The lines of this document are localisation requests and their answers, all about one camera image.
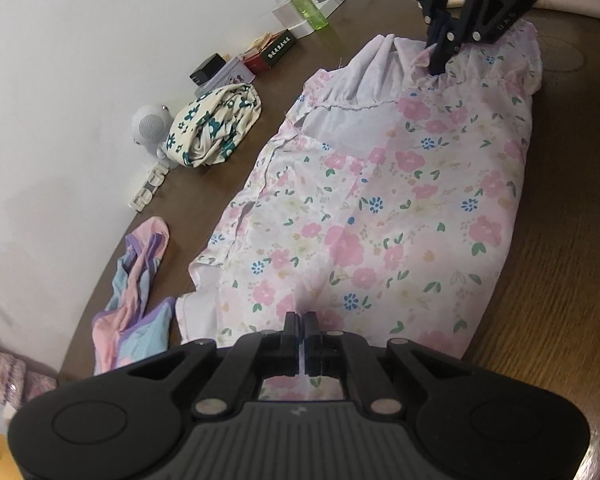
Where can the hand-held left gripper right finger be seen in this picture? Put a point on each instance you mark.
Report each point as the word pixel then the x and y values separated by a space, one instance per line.
pixel 311 345

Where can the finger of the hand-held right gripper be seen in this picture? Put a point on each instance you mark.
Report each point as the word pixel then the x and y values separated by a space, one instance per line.
pixel 435 35
pixel 467 20

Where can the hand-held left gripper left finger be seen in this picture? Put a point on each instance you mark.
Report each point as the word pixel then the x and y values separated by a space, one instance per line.
pixel 291 345

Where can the pink floral garment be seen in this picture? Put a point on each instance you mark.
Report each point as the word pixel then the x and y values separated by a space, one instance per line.
pixel 380 200

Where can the pink and blue garment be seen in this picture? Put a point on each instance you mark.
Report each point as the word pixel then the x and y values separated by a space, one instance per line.
pixel 135 290

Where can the green liquid bottle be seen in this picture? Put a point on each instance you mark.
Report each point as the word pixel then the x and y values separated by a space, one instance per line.
pixel 311 7

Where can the white charger box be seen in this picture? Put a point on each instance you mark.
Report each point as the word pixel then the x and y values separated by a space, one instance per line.
pixel 290 12

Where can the black printed box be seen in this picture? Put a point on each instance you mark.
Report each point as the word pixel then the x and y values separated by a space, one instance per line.
pixel 279 46

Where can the white power strip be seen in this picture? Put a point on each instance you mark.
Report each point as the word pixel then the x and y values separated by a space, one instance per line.
pixel 147 187

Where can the small black box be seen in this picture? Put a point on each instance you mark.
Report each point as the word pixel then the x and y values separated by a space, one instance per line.
pixel 206 70

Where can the cream teal floral garment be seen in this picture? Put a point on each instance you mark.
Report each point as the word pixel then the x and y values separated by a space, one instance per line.
pixel 210 125

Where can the white round speaker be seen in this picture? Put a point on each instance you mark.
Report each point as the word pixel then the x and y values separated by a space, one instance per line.
pixel 150 127

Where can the pink patterned vase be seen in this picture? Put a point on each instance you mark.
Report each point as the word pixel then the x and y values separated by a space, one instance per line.
pixel 2 370

